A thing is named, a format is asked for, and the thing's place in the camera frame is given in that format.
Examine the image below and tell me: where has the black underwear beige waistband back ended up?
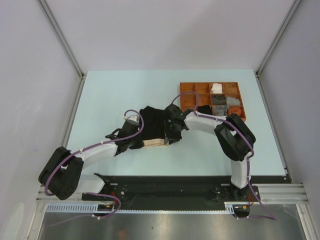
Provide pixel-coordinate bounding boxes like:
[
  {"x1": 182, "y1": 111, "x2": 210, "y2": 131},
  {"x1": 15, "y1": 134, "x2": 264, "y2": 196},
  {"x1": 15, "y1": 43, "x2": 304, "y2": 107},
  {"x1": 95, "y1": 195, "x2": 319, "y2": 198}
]
[{"x1": 139, "y1": 106, "x2": 169, "y2": 147}]

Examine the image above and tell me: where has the black underwear beige waistband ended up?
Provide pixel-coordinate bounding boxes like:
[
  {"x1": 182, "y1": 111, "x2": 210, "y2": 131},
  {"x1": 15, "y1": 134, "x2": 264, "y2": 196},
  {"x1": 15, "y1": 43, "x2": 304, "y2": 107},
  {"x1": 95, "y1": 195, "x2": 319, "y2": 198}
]
[
  {"x1": 139, "y1": 106, "x2": 169, "y2": 147},
  {"x1": 197, "y1": 105, "x2": 212, "y2": 115}
]

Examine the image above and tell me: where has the black underwear beige waistband front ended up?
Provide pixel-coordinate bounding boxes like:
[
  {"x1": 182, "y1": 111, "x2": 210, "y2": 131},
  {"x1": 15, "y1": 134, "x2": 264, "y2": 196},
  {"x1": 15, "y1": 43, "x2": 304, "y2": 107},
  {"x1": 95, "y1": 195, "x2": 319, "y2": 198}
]
[{"x1": 197, "y1": 105, "x2": 212, "y2": 115}]

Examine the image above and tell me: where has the grey striped boxer underwear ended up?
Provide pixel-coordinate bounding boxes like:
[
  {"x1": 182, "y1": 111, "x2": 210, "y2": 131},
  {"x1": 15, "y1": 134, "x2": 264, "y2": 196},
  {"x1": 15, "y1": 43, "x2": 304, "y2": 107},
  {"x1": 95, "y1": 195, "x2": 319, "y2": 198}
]
[{"x1": 212, "y1": 104, "x2": 229, "y2": 117}]

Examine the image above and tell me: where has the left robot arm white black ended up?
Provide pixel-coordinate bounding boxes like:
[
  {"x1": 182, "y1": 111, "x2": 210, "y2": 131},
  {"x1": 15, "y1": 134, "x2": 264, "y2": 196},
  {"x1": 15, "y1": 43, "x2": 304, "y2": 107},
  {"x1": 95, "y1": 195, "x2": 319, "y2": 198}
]
[{"x1": 38, "y1": 115, "x2": 144, "y2": 201}]

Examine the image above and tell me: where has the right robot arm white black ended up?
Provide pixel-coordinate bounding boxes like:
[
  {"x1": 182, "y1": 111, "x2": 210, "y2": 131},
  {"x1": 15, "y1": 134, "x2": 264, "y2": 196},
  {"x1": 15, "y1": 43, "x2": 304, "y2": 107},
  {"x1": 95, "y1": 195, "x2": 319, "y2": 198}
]
[{"x1": 164, "y1": 103, "x2": 256, "y2": 201}]

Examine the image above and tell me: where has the dark grey rolled cloth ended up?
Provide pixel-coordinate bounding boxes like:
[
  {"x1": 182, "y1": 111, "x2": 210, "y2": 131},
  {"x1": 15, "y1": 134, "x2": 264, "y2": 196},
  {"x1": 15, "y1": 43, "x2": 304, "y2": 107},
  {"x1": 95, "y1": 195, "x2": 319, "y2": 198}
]
[{"x1": 211, "y1": 94, "x2": 227, "y2": 106}]

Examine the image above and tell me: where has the wooden compartment tray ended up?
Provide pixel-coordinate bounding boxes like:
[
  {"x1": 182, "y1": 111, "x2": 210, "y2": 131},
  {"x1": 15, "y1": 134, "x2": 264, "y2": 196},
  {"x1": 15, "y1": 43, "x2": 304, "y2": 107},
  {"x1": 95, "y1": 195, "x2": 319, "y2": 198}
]
[{"x1": 179, "y1": 82, "x2": 247, "y2": 121}]

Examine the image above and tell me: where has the white rolled cloth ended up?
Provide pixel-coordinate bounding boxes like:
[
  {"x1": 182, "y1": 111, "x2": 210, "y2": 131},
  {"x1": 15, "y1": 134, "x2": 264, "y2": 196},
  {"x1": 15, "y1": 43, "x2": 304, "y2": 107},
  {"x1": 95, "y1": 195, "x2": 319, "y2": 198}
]
[{"x1": 211, "y1": 83, "x2": 223, "y2": 94}]

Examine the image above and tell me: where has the light grey rolled cloth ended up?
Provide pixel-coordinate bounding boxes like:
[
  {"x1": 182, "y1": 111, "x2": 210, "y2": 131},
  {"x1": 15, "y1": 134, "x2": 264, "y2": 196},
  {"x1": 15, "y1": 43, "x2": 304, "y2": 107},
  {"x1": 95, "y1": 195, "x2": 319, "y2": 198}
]
[{"x1": 226, "y1": 96, "x2": 241, "y2": 106}]

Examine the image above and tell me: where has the orange rolled cloth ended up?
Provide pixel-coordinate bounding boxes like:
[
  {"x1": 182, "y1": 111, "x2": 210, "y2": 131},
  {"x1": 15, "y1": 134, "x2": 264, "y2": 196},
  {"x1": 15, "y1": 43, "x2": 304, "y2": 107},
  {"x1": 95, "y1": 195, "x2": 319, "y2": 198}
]
[{"x1": 228, "y1": 107, "x2": 243, "y2": 116}]

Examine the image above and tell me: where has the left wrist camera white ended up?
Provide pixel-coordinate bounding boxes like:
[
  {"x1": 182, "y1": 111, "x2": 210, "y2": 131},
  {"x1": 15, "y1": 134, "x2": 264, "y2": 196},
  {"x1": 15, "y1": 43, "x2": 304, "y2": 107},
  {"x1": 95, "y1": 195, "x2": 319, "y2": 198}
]
[{"x1": 123, "y1": 114, "x2": 140, "y2": 125}]

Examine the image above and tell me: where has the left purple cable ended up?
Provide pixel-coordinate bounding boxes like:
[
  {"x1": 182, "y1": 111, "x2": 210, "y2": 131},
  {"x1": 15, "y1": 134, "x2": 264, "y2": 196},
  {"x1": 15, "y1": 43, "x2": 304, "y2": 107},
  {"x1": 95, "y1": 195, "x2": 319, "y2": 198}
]
[{"x1": 44, "y1": 109, "x2": 145, "y2": 226}]

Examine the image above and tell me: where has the white slotted cable duct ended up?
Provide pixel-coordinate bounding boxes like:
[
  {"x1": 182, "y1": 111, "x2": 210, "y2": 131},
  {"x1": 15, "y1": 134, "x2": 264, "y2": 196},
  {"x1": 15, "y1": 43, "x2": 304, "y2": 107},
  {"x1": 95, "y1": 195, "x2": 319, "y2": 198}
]
[{"x1": 46, "y1": 202, "x2": 244, "y2": 215}]

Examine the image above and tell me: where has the aluminium front rail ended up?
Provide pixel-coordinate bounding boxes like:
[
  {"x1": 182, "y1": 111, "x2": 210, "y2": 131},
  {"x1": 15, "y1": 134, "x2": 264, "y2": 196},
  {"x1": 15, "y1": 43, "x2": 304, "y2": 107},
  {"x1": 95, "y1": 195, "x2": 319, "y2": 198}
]
[{"x1": 35, "y1": 183, "x2": 309, "y2": 204}]

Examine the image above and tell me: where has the left aluminium frame post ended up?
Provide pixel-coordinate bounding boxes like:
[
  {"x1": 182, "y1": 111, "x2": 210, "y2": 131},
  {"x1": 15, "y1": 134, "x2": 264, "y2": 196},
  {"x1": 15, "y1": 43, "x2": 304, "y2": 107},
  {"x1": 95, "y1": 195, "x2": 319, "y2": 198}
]
[{"x1": 36, "y1": 0, "x2": 85, "y2": 79}]

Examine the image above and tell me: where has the aluminium frame post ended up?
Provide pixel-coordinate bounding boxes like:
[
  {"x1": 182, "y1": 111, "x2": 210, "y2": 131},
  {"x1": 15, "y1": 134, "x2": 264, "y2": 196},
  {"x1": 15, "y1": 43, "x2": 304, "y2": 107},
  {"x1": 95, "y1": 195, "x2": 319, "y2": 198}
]
[
  {"x1": 255, "y1": 0, "x2": 303, "y2": 77},
  {"x1": 36, "y1": 0, "x2": 85, "y2": 79}
]

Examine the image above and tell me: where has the right aluminium frame post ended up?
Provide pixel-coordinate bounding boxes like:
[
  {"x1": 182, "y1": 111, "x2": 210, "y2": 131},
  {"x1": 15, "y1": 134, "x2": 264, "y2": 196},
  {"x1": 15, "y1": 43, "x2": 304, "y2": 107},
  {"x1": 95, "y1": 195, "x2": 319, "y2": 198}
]
[{"x1": 255, "y1": 0, "x2": 303, "y2": 77}]

